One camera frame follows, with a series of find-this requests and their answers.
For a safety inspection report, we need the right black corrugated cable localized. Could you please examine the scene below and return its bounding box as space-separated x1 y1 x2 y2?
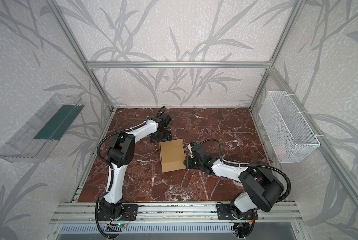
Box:
196 138 292 202

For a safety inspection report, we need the black connector box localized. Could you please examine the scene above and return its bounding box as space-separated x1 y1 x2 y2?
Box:
231 224 252 239

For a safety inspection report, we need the green circuit board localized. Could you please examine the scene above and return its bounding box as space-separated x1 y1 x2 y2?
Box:
105 223 129 232

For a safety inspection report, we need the black corrugated cable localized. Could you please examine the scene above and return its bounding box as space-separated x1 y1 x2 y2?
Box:
196 138 292 202
96 106 167 193

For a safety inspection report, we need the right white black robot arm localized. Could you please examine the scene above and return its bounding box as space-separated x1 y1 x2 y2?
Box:
184 142 291 219

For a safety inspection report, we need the white wire mesh basket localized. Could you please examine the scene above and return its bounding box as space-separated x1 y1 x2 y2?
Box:
259 91 320 164

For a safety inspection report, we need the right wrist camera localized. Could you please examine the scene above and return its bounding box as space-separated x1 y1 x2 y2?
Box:
188 142 197 159

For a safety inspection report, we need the clear plastic wall bin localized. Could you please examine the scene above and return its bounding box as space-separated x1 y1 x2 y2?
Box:
0 94 85 163

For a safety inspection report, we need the left black corrugated cable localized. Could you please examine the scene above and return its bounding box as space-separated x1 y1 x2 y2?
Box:
96 106 167 193

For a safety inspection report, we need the aluminium frame enclosure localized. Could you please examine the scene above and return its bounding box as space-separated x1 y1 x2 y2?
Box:
45 0 358 226

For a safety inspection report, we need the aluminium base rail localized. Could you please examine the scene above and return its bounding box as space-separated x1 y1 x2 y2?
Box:
50 202 303 224

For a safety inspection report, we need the brown cardboard box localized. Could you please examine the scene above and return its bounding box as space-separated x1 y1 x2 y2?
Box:
159 139 187 173

